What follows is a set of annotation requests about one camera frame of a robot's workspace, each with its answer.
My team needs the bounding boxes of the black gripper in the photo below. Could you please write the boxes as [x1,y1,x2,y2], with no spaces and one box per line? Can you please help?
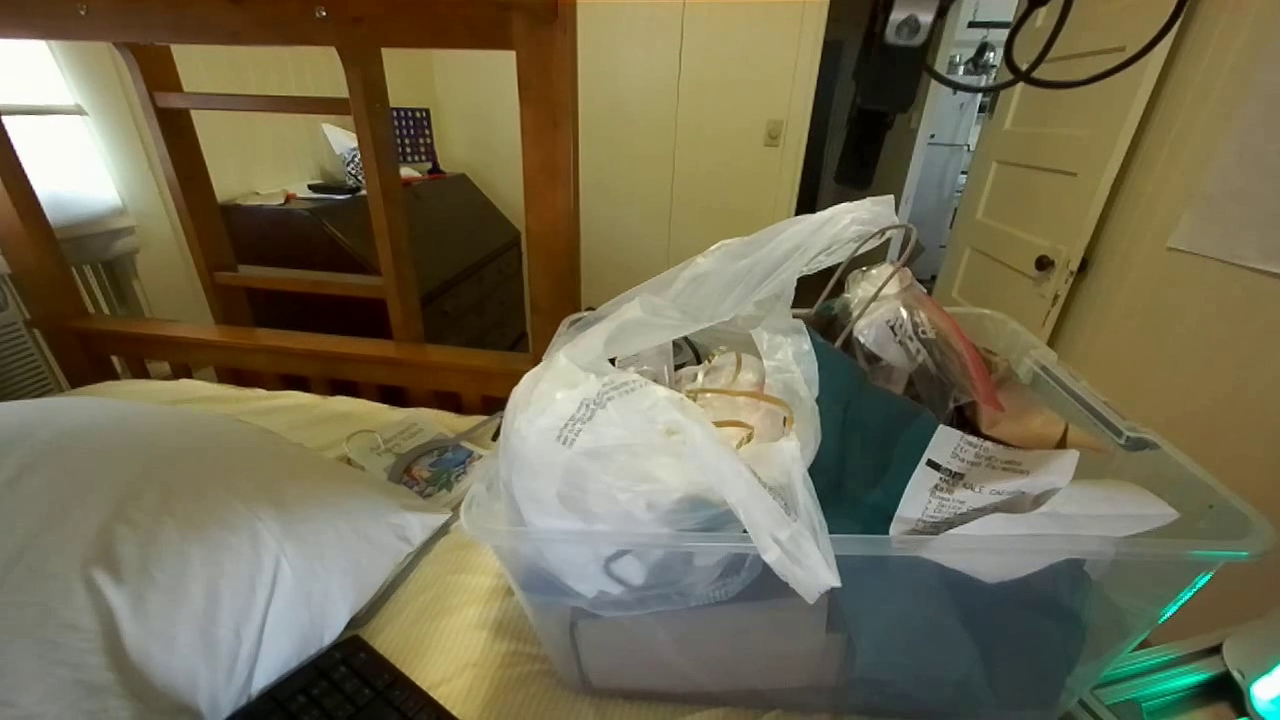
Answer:
[852,0,953,120]

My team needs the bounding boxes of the white plastic shopping bag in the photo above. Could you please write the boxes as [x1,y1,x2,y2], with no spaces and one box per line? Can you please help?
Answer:
[492,191,913,610]

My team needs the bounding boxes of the clear zip bag red stripe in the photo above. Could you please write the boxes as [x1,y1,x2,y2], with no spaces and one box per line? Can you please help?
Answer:
[841,258,1031,430]

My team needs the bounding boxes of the teal cloth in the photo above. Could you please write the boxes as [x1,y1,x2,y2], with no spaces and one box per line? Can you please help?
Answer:
[776,328,1101,720]

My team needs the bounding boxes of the brown cardboard piece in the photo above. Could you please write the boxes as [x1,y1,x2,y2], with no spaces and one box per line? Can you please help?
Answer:
[955,383,1089,453]

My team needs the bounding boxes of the printed white paper sheet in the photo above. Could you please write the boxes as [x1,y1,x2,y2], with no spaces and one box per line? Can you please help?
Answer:
[888,420,1085,539]

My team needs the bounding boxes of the dark wooden dresser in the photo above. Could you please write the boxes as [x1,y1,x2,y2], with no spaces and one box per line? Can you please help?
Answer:
[217,172,527,355]

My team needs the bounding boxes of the blue patterned bag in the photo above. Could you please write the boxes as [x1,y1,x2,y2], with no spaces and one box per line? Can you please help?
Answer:
[386,103,446,178]

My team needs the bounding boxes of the plain white paper sheet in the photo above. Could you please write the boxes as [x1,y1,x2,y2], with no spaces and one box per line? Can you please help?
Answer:
[932,476,1183,588]

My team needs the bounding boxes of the clear plastic storage bin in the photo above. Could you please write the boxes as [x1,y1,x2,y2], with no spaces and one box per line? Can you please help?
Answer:
[461,298,1273,720]

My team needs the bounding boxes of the colourful printed leaflet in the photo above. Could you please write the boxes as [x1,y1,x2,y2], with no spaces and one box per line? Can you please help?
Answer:
[338,412,503,520]

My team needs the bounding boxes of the grey flat box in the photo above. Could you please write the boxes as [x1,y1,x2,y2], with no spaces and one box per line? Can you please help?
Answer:
[570,588,852,708]

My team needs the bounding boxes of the black laptop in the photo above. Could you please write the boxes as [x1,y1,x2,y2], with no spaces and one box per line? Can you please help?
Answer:
[230,631,461,720]

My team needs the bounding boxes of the grey radiator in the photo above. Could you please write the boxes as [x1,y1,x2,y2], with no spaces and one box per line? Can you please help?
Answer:
[0,214,153,403]

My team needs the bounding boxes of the white pillow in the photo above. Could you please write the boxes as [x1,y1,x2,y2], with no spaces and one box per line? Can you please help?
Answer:
[0,396,461,720]

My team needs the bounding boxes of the wooden bunk bed frame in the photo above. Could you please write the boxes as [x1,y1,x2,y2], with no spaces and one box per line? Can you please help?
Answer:
[0,0,585,417]

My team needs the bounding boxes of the white wall sheet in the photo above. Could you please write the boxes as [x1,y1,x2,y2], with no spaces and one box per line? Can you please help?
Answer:
[1165,75,1280,278]

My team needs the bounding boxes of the gold strap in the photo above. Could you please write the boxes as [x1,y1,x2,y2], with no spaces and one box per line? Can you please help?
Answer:
[709,383,794,454]

